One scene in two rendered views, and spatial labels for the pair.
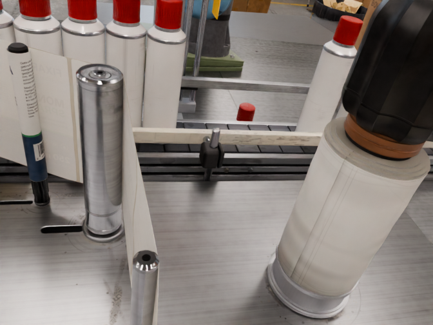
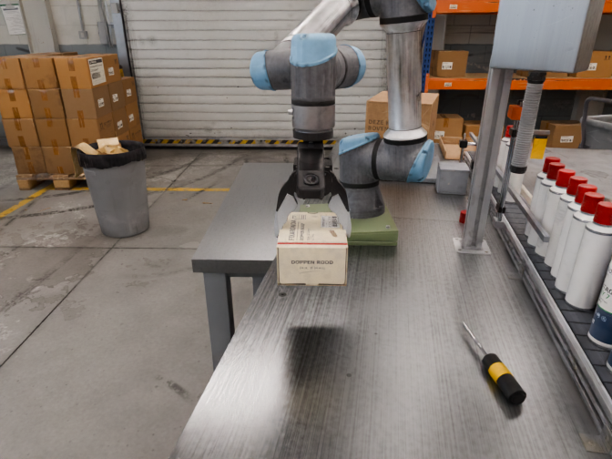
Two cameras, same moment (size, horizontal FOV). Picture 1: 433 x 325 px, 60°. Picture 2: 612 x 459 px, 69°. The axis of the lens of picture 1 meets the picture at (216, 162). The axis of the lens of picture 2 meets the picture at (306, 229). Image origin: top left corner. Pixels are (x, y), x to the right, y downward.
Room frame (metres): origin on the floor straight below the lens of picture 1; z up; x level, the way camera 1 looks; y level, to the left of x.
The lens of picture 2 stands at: (0.49, 1.28, 1.36)
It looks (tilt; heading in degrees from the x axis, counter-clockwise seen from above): 24 degrees down; 299
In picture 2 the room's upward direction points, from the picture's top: straight up
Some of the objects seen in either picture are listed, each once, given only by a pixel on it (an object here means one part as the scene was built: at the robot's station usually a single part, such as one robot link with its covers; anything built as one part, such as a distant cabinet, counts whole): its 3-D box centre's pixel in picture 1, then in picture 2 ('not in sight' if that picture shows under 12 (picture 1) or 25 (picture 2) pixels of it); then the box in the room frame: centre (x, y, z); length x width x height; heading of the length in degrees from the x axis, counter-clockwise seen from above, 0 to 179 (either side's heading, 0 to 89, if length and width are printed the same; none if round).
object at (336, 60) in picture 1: (328, 84); (515, 168); (0.57, -0.15, 0.98); 0.05 x 0.05 x 0.20
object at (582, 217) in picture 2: not in sight; (580, 244); (0.40, 0.35, 0.98); 0.05 x 0.05 x 0.20
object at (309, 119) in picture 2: not in sight; (311, 117); (0.87, 0.59, 1.22); 0.08 x 0.08 x 0.05
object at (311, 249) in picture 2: not in sight; (312, 246); (0.85, 0.61, 0.99); 0.16 x 0.12 x 0.07; 118
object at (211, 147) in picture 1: (211, 163); not in sight; (0.43, 0.01, 0.89); 0.03 x 0.03 x 0.12; 19
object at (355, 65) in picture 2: not in sight; (331, 67); (0.88, 0.49, 1.30); 0.11 x 0.11 x 0.08; 0
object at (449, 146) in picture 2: not in sight; (470, 148); (0.82, -0.90, 0.85); 0.30 x 0.26 x 0.04; 109
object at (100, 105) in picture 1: (102, 161); not in sight; (0.28, 0.11, 0.97); 0.05 x 0.05 x 0.19
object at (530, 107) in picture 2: not in sight; (526, 124); (0.55, 0.23, 1.18); 0.04 x 0.04 x 0.21
